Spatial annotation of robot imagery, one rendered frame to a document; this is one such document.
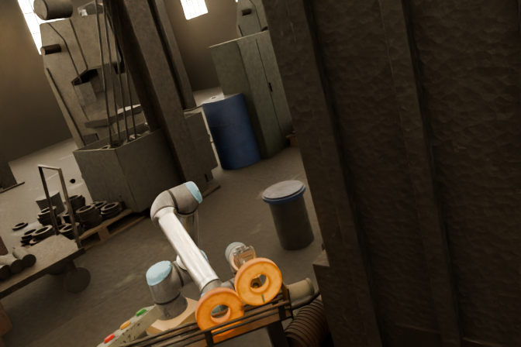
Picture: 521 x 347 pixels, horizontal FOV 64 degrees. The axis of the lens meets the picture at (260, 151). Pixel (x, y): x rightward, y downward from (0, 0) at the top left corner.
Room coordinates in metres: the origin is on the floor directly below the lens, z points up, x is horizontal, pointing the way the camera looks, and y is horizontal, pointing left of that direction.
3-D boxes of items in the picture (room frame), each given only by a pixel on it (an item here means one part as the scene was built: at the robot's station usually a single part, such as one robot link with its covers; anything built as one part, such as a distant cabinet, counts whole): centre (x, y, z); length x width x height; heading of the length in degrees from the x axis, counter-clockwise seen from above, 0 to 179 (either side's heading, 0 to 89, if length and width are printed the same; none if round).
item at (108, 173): (4.85, 1.29, 0.43); 1.23 x 0.93 x 0.87; 137
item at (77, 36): (6.77, 2.13, 1.42); 1.43 x 1.22 x 2.85; 54
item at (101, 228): (4.20, 1.99, 0.22); 1.20 x 0.81 x 0.44; 134
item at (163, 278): (2.13, 0.72, 0.37); 0.17 x 0.15 x 0.18; 117
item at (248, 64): (5.44, -0.16, 0.75); 0.70 x 0.48 x 1.50; 139
